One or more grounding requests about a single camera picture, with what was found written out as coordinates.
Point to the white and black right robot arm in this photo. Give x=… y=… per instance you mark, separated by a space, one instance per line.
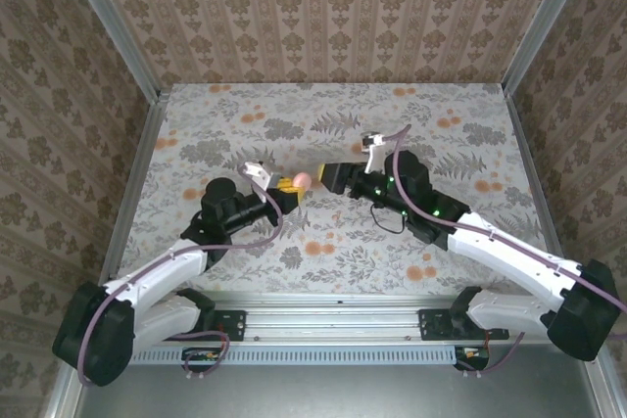
x=514 y=251

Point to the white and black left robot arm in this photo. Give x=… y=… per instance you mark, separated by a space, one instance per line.
x=147 y=276

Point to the floral patterned table cloth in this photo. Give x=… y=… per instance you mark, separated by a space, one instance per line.
x=343 y=109

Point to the small controller circuit board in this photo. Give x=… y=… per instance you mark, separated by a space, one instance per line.
x=472 y=354
x=201 y=355

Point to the grey metal base sheet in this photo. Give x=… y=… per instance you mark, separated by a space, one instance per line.
x=333 y=393

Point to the aluminium frame bar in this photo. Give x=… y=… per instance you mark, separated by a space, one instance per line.
x=544 y=21
x=61 y=401
x=133 y=193
x=120 y=31
x=530 y=168
x=603 y=393

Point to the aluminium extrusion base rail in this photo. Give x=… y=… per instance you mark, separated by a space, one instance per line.
x=333 y=320

